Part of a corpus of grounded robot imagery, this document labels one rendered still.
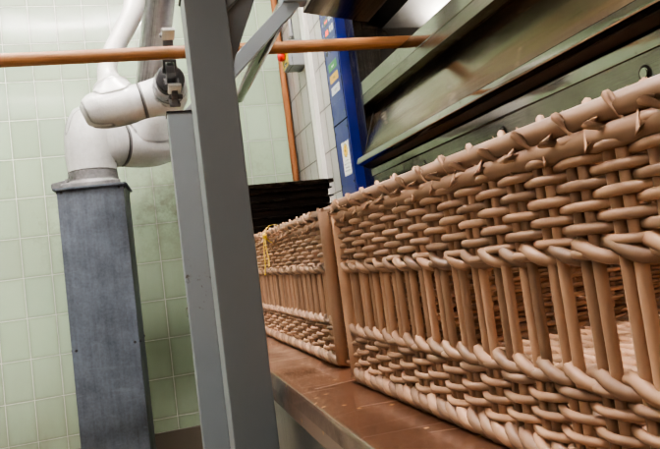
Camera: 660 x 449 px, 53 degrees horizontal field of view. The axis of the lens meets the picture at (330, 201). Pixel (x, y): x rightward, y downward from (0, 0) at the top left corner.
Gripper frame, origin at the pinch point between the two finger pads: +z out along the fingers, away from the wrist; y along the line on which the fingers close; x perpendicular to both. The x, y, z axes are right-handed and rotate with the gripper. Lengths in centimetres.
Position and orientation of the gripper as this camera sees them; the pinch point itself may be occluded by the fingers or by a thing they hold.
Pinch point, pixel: (171, 58)
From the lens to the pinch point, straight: 165.2
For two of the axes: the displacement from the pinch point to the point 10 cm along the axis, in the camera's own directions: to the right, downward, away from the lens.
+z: 2.5, -1.1, -9.6
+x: -9.6, 1.0, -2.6
